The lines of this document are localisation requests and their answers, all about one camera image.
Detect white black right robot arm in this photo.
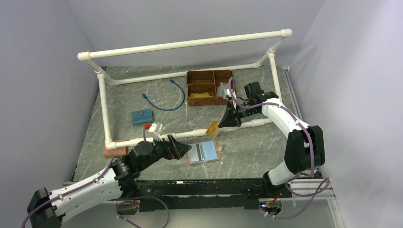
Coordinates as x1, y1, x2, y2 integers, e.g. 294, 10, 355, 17
217, 81, 326, 197

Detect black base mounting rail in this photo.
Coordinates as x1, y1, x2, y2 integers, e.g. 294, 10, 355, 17
117, 178, 291, 212

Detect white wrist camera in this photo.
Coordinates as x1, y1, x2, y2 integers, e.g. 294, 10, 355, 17
143, 122, 163, 141
217, 82, 236, 100

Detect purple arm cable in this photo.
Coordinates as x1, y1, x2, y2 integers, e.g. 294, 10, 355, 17
21, 125, 171, 228
228, 77, 331, 220

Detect aluminium extrusion rail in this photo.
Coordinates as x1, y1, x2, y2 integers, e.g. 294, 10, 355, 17
49, 177, 344, 228

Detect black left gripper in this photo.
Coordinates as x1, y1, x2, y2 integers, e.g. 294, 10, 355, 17
139, 133, 191, 171

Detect white PVC pipe frame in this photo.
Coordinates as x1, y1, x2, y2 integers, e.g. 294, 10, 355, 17
77, 29, 293, 150

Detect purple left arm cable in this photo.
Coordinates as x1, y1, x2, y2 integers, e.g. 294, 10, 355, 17
21, 125, 171, 228

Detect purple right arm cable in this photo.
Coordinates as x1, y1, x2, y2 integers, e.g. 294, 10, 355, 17
228, 77, 331, 220

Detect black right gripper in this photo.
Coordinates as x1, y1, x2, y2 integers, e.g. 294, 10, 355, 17
218, 100, 259, 128

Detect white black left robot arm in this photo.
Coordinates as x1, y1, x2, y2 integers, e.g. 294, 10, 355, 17
21, 134, 192, 228

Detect brown wicker divided basket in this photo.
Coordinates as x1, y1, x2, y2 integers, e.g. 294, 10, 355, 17
186, 70, 233, 106

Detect grey cards in basket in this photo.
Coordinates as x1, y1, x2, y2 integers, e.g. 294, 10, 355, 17
217, 82, 229, 97

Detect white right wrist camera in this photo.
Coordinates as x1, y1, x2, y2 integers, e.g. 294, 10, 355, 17
217, 82, 236, 100

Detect blue leather card holder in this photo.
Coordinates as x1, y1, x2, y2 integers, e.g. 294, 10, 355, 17
131, 109, 154, 126

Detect blue ethernet cable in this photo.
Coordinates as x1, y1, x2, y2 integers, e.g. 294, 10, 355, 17
142, 79, 186, 112

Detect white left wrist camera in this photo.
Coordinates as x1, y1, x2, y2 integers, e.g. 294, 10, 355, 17
143, 122, 163, 141

